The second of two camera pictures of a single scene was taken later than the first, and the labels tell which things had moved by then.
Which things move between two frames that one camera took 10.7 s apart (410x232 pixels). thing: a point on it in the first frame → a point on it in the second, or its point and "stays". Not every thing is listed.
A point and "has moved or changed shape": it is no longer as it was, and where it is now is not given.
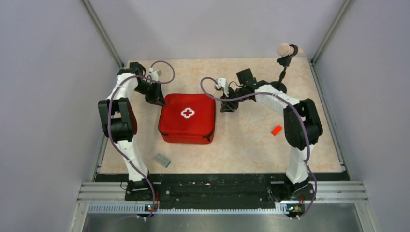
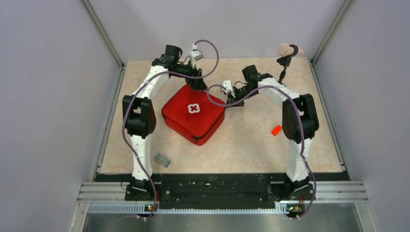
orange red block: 276,130 stays
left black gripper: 157,97 → 197,84
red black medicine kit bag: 187,118 has moved or changed shape
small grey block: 162,160 stays
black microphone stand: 285,62 stays
